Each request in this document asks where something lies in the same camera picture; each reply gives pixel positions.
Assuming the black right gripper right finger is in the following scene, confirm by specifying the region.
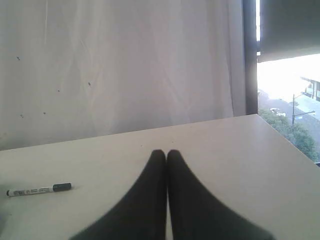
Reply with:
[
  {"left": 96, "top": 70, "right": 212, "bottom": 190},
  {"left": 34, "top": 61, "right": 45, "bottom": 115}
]
[{"left": 167, "top": 149, "right": 273, "bottom": 240}]

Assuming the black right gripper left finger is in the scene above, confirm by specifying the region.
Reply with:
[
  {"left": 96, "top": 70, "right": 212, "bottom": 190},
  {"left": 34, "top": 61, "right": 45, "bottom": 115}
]
[{"left": 72, "top": 149, "right": 167, "bottom": 240}]

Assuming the black white marker pen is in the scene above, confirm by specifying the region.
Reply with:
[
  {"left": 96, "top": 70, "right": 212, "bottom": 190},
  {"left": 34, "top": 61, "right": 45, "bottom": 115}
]
[{"left": 6, "top": 182, "right": 72, "bottom": 197}]

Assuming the white backdrop curtain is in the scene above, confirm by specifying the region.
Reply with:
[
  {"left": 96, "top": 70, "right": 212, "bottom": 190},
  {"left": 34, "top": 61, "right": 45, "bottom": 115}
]
[{"left": 0, "top": 0, "right": 246, "bottom": 150}]

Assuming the dark window frame post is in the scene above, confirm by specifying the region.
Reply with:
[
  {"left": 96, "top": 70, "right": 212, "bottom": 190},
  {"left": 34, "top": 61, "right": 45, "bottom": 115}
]
[{"left": 242, "top": 0, "right": 258, "bottom": 115}]

